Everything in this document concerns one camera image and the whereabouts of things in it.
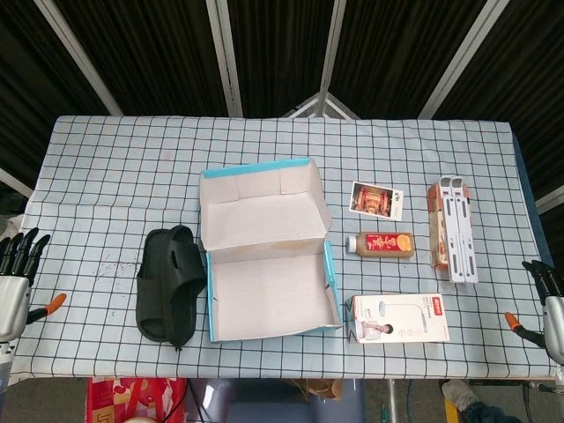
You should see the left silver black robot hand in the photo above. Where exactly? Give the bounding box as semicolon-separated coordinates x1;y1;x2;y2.
0;227;67;343

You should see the red temple photo postcard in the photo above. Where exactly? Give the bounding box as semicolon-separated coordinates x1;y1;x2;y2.
350;181;405;221

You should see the red patterned bag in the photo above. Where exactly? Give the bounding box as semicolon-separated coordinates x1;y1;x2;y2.
85;377;189;423

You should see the brown drink bottle red label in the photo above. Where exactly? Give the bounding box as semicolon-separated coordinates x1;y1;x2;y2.
345;232;416;260

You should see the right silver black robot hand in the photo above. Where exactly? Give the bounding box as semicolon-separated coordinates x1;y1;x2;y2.
504;259;564;365

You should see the brown paper bag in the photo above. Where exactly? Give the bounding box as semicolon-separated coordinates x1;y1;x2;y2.
288;378;345;401

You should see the white triangular frame brace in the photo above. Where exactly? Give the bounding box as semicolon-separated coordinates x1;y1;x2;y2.
281;91;361;119

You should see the black rubber slipper with tag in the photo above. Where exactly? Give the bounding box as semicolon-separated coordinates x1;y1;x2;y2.
162;224;208;353

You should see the light blue shoe box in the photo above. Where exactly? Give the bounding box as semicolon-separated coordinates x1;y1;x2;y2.
198;157;344;344

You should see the blue-grey chair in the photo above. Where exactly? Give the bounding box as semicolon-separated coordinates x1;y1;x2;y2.
187;378;367;423

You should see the white metal frame bar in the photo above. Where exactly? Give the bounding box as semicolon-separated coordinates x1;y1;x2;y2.
535;184;564;216
317;0;348;118
205;0;244;118
417;0;512;120
33;0;124;117
0;167;35;198

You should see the white folding laptop stand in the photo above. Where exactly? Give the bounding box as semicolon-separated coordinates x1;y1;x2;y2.
439;175;479;284

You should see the white desk lamp box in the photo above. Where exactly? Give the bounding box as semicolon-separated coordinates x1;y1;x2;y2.
345;293;451;345

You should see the white sneaker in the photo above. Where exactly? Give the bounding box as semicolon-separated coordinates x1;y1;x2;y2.
442;379;479;413

